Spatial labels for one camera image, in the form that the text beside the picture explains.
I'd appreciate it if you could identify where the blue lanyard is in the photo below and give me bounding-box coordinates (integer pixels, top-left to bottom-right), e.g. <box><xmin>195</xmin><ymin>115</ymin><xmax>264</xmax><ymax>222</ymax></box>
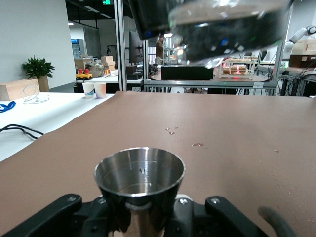
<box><xmin>0</xmin><ymin>100</ymin><xmax>17</xmax><ymax>114</ymax></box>

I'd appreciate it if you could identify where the black monitor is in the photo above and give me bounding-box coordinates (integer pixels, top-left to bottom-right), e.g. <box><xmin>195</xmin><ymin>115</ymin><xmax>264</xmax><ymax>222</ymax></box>
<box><xmin>128</xmin><ymin>30</ymin><xmax>144</xmax><ymax>65</ymax></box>

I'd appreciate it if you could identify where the white coiled cable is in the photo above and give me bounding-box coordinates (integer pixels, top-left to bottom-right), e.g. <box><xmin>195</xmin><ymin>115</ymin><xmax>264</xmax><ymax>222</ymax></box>
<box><xmin>21</xmin><ymin>83</ymin><xmax>50</xmax><ymax>105</ymax></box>

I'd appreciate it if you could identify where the light wooden box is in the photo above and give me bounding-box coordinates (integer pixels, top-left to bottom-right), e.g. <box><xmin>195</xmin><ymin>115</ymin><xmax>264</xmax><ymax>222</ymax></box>
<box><xmin>0</xmin><ymin>79</ymin><xmax>40</xmax><ymax>102</ymax></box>

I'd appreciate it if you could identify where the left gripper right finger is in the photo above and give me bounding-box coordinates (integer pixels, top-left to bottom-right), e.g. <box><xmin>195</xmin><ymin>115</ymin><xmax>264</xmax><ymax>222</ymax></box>
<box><xmin>171</xmin><ymin>196</ymin><xmax>272</xmax><ymax>237</ymax></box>

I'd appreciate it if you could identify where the yellow emergency stop box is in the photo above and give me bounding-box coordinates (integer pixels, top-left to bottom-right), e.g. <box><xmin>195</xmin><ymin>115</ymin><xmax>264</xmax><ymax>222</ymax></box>
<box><xmin>75</xmin><ymin>69</ymin><xmax>93</xmax><ymax>81</ymax></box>

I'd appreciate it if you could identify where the black rectangular box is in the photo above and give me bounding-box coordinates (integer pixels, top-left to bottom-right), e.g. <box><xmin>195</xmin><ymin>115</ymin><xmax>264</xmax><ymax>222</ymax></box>
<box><xmin>160</xmin><ymin>64</ymin><xmax>214</xmax><ymax>80</ymax></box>

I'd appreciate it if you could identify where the aluminium frame post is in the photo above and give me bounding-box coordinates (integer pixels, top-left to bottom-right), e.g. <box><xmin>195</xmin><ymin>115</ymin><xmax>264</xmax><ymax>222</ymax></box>
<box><xmin>271</xmin><ymin>0</ymin><xmax>292</xmax><ymax>96</ymax></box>
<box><xmin>113</xmin><ymin>0</ymin><xmax>128</xmax><ymax>92</ymax></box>

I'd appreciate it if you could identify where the clear glass measuring cup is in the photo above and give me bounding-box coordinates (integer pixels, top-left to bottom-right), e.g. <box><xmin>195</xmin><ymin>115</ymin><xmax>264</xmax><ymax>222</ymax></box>
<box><xmin>169</xmin><ymin>0</ymin><xmax>291</xmax><ymax>69</ymax></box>

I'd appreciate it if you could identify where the grey crumpled bag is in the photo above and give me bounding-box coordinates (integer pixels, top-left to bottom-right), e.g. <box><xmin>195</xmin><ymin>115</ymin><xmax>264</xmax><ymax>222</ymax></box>
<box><xmin>84</xmin><ymin>61</ymin><xmax>106</xmax><ymax>78</ymax></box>

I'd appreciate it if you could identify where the brown table mat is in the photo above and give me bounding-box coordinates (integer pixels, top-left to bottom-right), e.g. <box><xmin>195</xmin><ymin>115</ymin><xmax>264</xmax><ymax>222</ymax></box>
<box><xmin>0</xmin><ymin>90</ymin><xmax>316</xmax><ymax>237</ymax></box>

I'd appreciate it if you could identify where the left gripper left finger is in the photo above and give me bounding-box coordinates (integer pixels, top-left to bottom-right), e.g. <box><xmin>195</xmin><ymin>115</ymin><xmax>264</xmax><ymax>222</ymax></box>
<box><xmin>0</xmin><ymin>194</ymin><xmax>129</xmax><ymax>237</ymax></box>

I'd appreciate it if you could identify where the black table cable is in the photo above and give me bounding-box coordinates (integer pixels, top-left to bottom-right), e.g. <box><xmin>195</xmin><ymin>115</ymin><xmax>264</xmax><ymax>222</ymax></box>
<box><xmin>0</xmin><ymin>123</ymin><xmax>45</xmax><ymax>140</ymax></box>

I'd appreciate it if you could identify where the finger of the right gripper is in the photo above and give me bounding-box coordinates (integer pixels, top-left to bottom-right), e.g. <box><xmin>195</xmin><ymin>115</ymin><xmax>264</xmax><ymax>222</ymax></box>
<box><xmin>128</xmin><ymin>0</ymin><xmax>175</xmax><ymax>40</ymax></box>

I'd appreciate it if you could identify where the blue drinks fridge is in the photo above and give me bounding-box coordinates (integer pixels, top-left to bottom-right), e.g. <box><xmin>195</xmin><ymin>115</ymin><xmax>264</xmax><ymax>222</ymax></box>
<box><xmin>71</xmin><ymin>38</ymin><xmax>86</xmax><ymax>60</ymax></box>

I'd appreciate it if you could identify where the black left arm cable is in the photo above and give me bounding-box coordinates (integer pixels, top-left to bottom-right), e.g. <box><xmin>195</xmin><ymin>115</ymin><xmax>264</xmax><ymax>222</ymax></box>
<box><xmin>258</xmin><ymin>206</ymin><xmax>299</xmax><ymax>237</ymax></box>

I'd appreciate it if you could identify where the cardboard box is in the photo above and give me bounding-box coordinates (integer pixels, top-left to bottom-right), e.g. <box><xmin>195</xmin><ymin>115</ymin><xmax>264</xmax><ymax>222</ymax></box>
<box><xmin>100</xmin><ymin>55</ymin><xmax>117</xmax><ymax>72</ymax></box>

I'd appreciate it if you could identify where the paper cup blue wave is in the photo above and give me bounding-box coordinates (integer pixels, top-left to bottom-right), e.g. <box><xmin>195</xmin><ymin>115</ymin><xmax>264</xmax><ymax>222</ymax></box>
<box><xmin>81</xmin><ymin>82</ymin><xmax>95</xmax><ymax>99</ymax></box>

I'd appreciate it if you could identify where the steel jigger cup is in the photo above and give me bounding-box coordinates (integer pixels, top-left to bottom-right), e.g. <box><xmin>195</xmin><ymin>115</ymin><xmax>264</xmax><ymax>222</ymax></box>
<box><xmin>93</xmin><ymin>147</ymin><xmax>186</xmax><ymax>237</ymax></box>

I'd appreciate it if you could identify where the green potted plant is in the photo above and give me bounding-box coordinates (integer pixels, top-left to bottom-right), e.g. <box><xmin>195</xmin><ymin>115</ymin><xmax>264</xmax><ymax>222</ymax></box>
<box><xmin>21</xmin><ymin>55</ymin><xmax>56</xmax><ymax>93</ymax></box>

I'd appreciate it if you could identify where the person in brown jacket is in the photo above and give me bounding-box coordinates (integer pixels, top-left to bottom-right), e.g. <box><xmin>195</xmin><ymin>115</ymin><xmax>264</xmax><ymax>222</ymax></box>
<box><xmin>155</xmin><ymin>34</ymin><xmax>165</xmax><ymax>66</ymax></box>

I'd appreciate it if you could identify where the paper cup purple print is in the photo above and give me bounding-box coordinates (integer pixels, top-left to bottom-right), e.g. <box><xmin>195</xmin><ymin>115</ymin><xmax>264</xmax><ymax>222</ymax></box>
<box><xmin>93</xmin><ymin>82</ymin><xmax>107</xmax><ymax>100</ymax></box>

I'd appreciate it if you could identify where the wooden bread rack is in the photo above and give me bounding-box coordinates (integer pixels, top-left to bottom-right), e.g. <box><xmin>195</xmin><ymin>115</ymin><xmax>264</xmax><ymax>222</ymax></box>
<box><xmin>220</xmin><ymin>57</ymin><xmax>257</xmax><ymax>80</ymax></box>

